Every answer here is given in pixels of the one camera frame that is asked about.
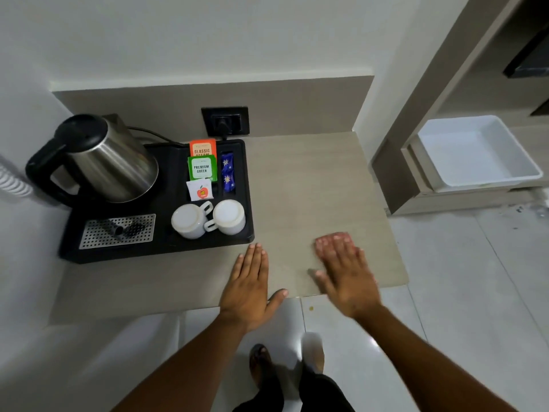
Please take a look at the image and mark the white ceramic cup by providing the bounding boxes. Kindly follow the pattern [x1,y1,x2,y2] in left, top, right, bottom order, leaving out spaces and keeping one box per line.
[171,201,214,240]
[204,199,247,236]

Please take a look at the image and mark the black wall socket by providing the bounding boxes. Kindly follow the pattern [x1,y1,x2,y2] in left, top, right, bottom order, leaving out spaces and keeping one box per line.
[201,106,250,137]

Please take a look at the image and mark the green tea bag packet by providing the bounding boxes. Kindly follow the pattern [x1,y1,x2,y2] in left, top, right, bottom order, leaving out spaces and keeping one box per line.
[187,154,218,183]

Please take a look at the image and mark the black power cable with plug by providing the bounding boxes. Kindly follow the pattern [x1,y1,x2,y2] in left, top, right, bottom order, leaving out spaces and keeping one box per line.
[127,116,232,149]

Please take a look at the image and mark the steel electric kettle black handle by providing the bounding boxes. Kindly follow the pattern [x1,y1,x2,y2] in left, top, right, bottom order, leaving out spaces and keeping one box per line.
[25,114,160,207]

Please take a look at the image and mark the white coiled cord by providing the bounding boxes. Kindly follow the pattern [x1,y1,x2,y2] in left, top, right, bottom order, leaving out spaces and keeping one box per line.
[0,161,33,199]

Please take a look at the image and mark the person's left hand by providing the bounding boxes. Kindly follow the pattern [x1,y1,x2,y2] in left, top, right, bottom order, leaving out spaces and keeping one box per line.
[219,243,289,333]

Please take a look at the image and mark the perforated metal drip grate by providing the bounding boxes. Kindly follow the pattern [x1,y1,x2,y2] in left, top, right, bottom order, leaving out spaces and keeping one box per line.
[79,214,157,250]

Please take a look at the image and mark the person's left forearm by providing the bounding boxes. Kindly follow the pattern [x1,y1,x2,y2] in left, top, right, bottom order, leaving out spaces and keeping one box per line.
[111,311,248,412]

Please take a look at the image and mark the beige backsplash panel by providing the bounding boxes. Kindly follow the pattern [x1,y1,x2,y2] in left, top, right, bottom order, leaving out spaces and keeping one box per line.
[52,76,375,142]

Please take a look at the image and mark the white plastic tray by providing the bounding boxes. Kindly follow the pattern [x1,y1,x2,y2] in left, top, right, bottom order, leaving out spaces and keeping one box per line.
[417,115,544,193]

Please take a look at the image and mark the person's right foot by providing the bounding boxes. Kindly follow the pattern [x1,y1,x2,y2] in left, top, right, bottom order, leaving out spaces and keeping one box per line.
[300,332,325,375]

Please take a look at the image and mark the orange tea bag packet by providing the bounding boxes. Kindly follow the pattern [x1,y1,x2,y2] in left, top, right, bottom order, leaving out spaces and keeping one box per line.
[189,139,218,159]

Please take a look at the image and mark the person's left foot in sandal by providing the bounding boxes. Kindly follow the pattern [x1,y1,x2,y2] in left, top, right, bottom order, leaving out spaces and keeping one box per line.
[249,343,275,393]

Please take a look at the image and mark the beige wooden shelf unit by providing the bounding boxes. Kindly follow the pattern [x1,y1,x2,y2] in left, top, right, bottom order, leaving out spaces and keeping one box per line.
[371,0,549,217]

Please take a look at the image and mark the black plastic kettle tray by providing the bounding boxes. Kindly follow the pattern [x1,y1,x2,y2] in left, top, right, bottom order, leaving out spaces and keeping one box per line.
[59,139,255,265]

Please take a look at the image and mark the white packet with red apple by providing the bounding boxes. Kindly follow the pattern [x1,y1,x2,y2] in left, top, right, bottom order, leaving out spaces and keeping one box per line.
[186,178,214,202]

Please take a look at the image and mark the person's black shorts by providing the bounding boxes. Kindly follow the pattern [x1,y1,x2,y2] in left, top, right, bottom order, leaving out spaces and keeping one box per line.
[232,365,357,412]

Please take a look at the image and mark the person's right forearm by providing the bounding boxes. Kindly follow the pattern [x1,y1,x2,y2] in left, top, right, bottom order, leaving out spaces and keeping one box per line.
[355,304,520,412]

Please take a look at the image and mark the person's right hand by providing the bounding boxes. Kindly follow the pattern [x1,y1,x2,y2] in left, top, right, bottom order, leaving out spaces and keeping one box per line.
[314,232,383,320]

